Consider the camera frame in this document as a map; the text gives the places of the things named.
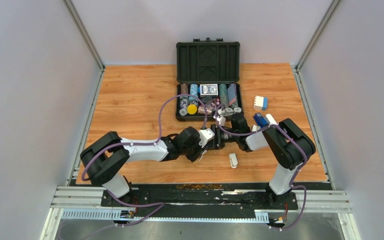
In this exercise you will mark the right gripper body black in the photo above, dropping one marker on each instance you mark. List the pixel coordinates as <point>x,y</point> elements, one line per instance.
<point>228,138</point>

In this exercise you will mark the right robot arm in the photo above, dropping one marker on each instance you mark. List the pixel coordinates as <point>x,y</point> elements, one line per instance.
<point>291,147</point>

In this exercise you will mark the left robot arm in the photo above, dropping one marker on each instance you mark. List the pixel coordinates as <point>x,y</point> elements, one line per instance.
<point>104,158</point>

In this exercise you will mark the small white stapler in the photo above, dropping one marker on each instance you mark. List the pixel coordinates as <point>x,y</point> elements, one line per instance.
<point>233,160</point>

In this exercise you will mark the blue stapler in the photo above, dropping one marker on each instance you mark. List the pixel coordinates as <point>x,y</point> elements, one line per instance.
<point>260,120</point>

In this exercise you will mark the yellow dealer chip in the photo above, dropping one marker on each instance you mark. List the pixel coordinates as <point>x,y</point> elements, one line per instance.
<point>192,109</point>

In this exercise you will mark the white blue toy block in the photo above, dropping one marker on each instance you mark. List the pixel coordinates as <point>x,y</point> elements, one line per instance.
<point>260,103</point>

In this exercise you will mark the blue playing card deck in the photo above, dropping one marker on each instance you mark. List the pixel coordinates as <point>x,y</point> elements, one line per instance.
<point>209,90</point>

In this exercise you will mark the black poker chip case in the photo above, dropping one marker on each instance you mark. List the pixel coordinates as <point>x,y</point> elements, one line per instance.
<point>209,62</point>

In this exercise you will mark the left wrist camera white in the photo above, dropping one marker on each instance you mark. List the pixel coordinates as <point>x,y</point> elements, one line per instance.
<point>205,135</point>

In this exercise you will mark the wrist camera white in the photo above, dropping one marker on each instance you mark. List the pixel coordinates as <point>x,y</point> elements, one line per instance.
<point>219,119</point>
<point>205,135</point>

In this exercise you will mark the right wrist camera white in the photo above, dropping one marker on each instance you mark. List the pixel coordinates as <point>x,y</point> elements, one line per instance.
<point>219,119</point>

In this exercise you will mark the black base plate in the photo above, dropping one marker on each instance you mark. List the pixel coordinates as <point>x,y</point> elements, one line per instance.
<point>202,200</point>

